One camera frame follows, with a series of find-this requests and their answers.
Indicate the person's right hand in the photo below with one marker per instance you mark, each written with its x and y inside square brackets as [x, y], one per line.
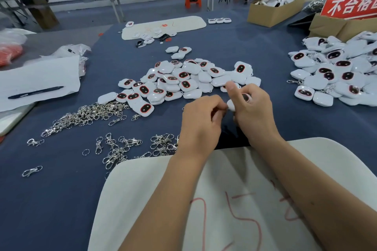
[256, 115]

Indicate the black pen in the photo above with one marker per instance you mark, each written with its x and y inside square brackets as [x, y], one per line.
[34, 92]

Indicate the long white foam board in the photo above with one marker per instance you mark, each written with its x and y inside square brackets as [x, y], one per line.
[189, 23]

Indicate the person's left forearm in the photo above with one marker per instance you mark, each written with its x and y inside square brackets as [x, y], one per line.
[165, 206]

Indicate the white tag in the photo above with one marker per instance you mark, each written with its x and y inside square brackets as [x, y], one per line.
[231, 105]

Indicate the white foam board red marks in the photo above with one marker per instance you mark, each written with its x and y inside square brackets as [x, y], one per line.
[247, 189]

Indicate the white paper sheet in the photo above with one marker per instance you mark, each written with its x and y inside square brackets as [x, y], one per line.
[36, 74]

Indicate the flat brown cardboard box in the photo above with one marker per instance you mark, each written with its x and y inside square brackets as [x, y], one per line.
[331, 28]

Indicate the white plastic bag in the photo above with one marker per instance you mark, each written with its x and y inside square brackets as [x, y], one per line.
[15, 35]

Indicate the red sign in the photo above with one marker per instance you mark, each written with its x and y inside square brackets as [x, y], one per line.
[352, 4]

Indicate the person's left hand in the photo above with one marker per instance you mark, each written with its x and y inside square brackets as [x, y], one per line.
[200, 130]

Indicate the small white plastic part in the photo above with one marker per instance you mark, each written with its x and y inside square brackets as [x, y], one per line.
[211, 21]
[227, 21]
[219, 21]

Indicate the open cardboard box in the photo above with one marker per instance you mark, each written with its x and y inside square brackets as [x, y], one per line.
[269, 16]

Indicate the person's right forearm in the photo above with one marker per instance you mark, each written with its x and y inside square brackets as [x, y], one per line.
[318, 192]

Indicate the orange bag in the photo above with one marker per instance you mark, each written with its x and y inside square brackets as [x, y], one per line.
[9, 55]

